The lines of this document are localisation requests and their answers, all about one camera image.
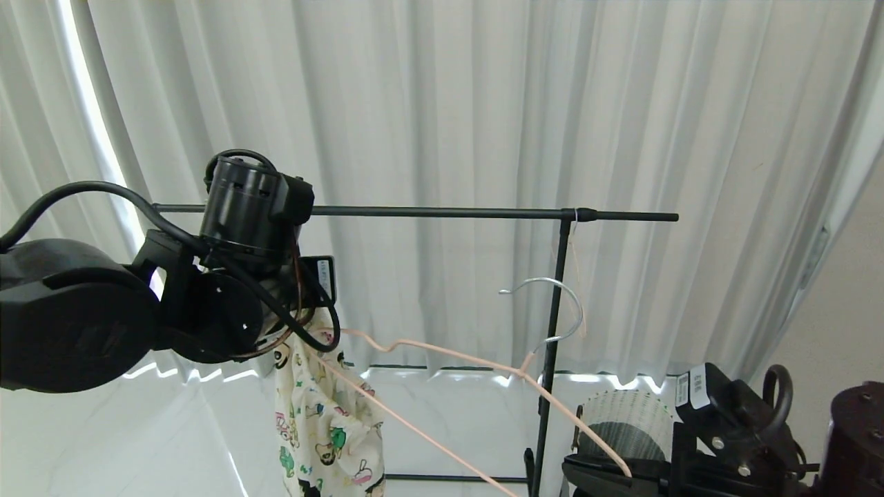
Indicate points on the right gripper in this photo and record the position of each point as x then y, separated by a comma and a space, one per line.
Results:
711, 483

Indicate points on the pink clothes hanger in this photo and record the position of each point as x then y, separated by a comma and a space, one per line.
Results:
574, 248
476, 362

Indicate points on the cream printed garment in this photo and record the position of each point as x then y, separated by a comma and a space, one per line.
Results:
324, 428

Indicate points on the white laundry basket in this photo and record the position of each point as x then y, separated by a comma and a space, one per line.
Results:
621, 414

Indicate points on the black clothes rack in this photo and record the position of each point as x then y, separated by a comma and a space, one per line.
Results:
449, 212

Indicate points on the white curtain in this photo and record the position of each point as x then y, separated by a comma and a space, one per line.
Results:
449, 103

